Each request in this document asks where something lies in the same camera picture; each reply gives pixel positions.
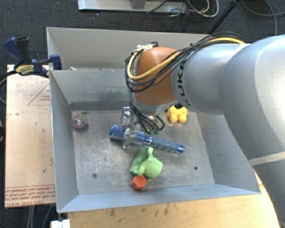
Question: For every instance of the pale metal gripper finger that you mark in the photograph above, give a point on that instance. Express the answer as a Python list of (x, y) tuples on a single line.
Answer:
[(127, 140), (126, 115)]

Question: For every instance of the blue and silver ribbed tool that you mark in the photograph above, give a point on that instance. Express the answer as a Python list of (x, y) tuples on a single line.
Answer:
[(165, 145)]

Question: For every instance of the grey metal bin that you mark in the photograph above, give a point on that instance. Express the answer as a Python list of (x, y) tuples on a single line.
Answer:
[(104, 165)]

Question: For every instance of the light green cup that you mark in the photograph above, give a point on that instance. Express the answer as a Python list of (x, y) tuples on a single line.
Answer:
[(152, 166)]

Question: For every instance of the yellow toy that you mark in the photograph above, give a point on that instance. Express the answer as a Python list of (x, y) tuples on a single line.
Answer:
[(177, 116)]

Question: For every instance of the red-orange hexagonal block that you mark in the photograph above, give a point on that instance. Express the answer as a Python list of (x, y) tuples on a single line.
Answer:
[(139, 183)]

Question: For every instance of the clear glass ball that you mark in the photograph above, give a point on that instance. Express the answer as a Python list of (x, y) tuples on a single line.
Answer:
[(78, 121)]

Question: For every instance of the brown cardboard board red print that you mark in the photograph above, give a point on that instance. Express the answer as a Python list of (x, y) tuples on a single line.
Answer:
[(26, 132)]

